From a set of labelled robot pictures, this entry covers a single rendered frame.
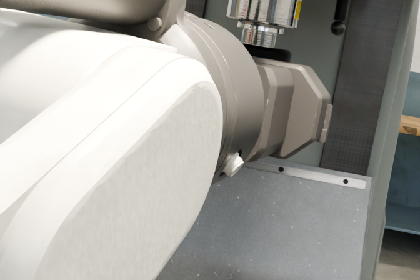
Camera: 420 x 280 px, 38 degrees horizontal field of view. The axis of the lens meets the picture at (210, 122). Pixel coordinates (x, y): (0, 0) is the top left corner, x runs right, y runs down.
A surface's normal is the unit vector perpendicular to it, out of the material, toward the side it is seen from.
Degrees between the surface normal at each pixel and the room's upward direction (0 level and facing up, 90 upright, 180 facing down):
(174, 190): 93
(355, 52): 90
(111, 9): 135
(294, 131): 90
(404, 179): 90
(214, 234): 63
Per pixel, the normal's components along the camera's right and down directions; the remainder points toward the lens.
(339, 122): -0.12, 0.13
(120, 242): 0.90, 0.25
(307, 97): -0.37, 0.07
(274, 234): -0.03, -0.33
